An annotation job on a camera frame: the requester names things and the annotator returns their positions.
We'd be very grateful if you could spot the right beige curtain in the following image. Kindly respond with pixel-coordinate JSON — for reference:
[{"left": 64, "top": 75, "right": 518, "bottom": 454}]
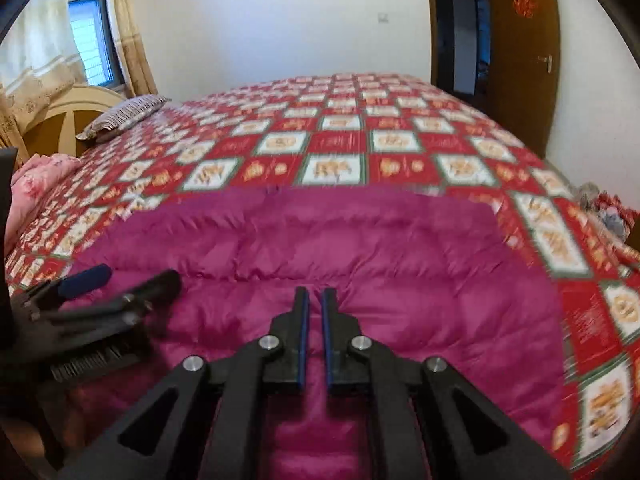
[{"left": 106, "top": 0, "right": 157, "bottom": 96}]

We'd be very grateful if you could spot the left beige curtain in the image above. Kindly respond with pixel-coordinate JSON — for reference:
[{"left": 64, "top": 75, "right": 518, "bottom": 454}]
[{"left": 0, "top": 0, "right": 87, "bottom": 164}]

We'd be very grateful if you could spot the magenta puffer jacket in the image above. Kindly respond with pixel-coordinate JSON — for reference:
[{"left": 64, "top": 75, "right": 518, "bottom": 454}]
[{"left": 73, "top": 186, "right": 563, "bottom": 479}]

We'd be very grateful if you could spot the red patterned bedspread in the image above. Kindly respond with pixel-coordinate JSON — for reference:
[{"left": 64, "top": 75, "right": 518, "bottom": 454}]
[{"left": 6, "top": 74, "right": 639, "bottom": 479}]

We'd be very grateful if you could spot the brown wooden door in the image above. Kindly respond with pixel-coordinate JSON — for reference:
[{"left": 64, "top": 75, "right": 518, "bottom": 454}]
[{"left": 487, "top": 0, "right": 561, "bottom": 158}]

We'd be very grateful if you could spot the clothes pile on floor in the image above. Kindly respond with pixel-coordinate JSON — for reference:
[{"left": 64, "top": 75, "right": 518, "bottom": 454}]
[{"left": 576, "top": 182, "right": 639, "bottom": 264}]

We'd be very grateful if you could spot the dark wooden door frame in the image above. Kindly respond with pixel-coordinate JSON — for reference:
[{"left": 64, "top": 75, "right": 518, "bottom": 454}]
[{"left": 428, "top": 0, "right": 491, "bottom": 98}]

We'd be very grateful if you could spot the window with dark frame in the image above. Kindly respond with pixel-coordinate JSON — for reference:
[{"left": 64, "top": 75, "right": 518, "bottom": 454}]
[{"left": 68, "top": 0, "right": 124, "bottom": 90}]

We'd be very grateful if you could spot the metal door handle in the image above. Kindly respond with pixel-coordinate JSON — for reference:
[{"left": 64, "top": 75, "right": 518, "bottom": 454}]
[{"left": 538, "top": 54, "right": 553, "bottom": 74}]

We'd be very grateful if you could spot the striped grey pillow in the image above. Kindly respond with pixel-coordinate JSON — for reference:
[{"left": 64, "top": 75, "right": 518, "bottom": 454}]
[{"left": 76, "top": 94, "right": 169, "bottom": 144}]

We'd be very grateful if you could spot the pink floral folded blanket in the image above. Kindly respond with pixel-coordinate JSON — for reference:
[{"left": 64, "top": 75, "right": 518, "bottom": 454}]
[{"left": 4, "top": 153, "right": 81, "bottom": 256}]

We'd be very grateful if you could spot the red door decoration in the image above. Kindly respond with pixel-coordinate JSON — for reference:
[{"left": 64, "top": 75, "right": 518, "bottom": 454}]
[{"left": 512, "top": 0, "right": 539, "bottom": 20}]

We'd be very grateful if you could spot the beige curtain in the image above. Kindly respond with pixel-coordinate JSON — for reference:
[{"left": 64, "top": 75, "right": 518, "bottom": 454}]
[
  {"left": 106, "top": 0, "right": 157, "bottom": 96},
  {"left": 0, "top": 0, "right": 87, "bottom": 164}
]

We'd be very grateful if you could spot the beige wooden headboard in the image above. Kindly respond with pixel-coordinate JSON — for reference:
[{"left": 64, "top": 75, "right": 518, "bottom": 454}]
[{"left": 23, "top": 84, "right": 125, "bottom": 157}]

